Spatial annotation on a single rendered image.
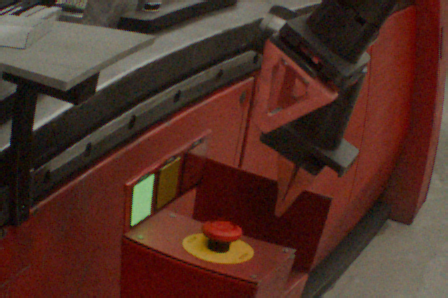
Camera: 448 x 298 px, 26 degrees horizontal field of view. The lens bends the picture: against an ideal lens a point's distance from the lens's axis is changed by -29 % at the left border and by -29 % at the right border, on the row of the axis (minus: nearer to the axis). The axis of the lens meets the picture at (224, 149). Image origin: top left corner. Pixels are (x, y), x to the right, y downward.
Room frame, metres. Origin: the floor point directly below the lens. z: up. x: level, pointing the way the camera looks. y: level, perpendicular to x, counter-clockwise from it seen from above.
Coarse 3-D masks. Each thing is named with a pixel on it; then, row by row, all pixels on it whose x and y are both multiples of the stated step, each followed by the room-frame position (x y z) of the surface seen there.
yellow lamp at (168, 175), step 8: (176, 160) 1.21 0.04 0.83; (168, 168) 1.20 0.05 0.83; (176, 168) 1.21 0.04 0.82; (160, 176) 1.18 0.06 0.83; (168, 176) 1.20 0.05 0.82; (176, 176) 1.22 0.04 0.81; (160, 184) 1.18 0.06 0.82; (168, 184) 1.20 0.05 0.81; (160, 192) 1.18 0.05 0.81; (168, 192) 1.20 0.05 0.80; (160, 200) 1.19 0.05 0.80; (168, 200) 1.21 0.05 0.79
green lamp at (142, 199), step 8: (152, 176) 1.16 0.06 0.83; (144, 184) 1.14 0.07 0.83; (152, 184) 1.16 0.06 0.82; (136, 192) 1.12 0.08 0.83; (144, 192) 1.14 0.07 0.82; (136, 200) 1.13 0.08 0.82; (144, 200) 1.15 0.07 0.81; (136, 208) 1.13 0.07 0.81; (144, 208) 1.15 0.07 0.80; (136, 216) 1.13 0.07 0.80; (144, 216) 1.15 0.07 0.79
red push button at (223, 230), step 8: (208, 224) 1.12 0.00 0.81; (216, 224) 1.13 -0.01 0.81; (224, 224) 1.13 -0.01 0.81; (232, 224) 1.13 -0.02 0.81; (208, 232) 1.11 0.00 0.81; (216, 232) 1.11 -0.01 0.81; (224, 232) 1.11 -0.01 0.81; (232, 232) 1.12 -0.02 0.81; (240, 232) 1.12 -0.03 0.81; (216, 240) 1.11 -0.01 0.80; (224, 240) 1.11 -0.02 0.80; (232, 240) 1.11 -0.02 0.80; (208, 248) 1.12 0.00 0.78; (216, 248) 1.12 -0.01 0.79; (224, 248) 1.12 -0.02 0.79
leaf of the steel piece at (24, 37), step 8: (40, 24) 1.06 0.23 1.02; (48, 24) 1.09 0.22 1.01; (0, 32) 1.09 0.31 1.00; (8, 32) 1.09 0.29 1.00; (16, 32) 1.09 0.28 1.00; (24, 32) 1.09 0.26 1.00; (32, 32) 1.04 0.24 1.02; (40, 32) 1.07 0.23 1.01; (48, 32) 1.10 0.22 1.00; (0, 40) 1.05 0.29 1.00; (8, 40) 1.06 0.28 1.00; (16, 40) 1.06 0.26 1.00; (24, 40) 1.06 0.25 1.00; (32, 40) 1.04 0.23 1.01; (24, 48) 1.02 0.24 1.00
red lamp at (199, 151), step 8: (200, 144) 1.27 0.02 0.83; (192, 152) 1.25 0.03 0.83; (200, 152) 1.27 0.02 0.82; (192, 160) 1.25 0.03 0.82; (200, 160) 1.27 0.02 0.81; (184, 168) 1.24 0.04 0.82; (192, 168) 1.25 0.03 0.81; (200, 168) 1.27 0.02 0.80; (184, 176) 1.24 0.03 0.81; (192, 176) 1.26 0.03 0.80; (184, 184) 1.24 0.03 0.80; (192, 184) 1.26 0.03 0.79
